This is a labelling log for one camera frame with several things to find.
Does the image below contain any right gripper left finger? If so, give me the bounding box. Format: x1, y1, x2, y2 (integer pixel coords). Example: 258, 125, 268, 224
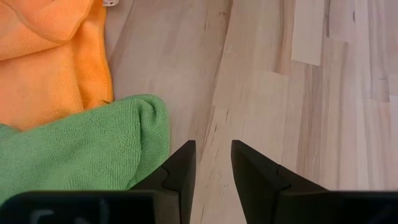
129, 140, 197, 224

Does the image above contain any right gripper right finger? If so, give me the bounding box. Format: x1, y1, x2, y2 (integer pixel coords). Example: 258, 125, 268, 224
231, 139, 327, 224

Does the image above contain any orange microfiber towel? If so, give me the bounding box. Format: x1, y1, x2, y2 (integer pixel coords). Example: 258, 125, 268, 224
0, 0, 119, 131

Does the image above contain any green microfiber towel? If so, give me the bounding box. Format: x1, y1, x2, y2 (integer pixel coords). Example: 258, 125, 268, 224
0, 94, 171, 206

